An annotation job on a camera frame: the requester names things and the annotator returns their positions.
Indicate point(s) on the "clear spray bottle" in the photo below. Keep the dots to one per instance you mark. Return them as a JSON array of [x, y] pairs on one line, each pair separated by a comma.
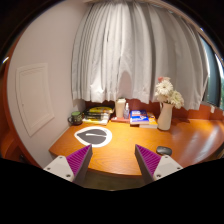
[[126, 111]]

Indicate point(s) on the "yellow book under blue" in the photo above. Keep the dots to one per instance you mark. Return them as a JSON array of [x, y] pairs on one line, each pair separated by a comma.
[[152, 122]]

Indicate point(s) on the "blue white book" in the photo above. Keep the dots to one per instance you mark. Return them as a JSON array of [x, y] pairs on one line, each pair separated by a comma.
[[138, 117]]

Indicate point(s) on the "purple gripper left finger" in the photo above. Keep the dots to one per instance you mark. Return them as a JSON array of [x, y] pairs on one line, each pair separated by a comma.
[[73, 167]]

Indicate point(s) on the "white wall panel door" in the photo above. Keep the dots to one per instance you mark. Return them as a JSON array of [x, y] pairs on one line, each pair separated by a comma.
[[33, 96]]

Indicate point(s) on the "white plastic jar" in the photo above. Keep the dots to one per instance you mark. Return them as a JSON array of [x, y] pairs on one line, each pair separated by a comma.
[[119, 107]]

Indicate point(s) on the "white round mouse pad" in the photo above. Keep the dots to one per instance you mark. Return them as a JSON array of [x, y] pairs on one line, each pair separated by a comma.
[[94, 135]]

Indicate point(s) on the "white ceramic vase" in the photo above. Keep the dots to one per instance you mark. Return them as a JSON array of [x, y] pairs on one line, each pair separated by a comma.
[[164, 120]]

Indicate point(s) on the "red flat book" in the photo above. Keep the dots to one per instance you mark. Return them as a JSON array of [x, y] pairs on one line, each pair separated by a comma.
[[120, 120]]

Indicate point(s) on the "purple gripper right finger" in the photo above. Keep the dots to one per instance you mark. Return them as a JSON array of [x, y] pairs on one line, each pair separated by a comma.
[[153, 166]]

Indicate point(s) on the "white pink flower bouquet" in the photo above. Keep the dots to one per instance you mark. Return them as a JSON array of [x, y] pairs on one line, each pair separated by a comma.
[[165, 93]]

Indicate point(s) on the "white pleated curtain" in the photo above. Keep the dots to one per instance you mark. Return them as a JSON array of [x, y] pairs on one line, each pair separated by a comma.
[[122, 48]]

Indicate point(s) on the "green mug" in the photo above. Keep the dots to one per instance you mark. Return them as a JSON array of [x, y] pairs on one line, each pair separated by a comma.
[[75, 118]]

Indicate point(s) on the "black computer mouse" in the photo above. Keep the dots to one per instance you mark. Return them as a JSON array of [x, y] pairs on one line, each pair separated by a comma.
[[164, 150]]

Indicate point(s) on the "yellow black book stack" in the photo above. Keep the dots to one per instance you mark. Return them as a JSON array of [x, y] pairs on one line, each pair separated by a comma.
[[97, 115]]

